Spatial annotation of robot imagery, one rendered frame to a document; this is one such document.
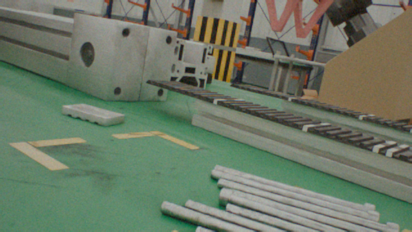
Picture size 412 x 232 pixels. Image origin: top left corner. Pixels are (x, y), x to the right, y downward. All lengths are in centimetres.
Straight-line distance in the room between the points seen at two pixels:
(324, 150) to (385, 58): 57
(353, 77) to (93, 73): 59
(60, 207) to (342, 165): 23
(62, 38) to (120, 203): 38
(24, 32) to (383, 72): 67
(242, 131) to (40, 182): 22
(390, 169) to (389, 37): 59
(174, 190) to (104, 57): 28
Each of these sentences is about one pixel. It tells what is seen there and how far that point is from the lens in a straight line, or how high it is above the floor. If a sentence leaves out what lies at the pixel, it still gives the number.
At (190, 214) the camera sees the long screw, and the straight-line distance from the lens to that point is 21.
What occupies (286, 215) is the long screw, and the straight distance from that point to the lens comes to 23.
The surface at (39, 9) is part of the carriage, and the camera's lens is 118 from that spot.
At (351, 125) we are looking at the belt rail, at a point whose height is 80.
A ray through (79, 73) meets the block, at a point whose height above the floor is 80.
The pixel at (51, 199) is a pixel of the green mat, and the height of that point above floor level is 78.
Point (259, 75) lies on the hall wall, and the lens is 934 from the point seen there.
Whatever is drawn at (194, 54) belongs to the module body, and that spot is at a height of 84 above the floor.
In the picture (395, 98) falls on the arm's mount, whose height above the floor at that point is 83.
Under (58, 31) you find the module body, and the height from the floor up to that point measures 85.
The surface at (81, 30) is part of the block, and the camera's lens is 54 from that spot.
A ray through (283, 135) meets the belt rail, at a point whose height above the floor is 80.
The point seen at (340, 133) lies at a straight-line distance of 37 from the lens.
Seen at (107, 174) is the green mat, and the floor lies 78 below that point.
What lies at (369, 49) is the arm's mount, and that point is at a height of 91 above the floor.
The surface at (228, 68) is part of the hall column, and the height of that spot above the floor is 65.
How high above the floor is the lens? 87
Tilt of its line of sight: 10 degrees down
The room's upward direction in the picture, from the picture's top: 10 degrees clockwise
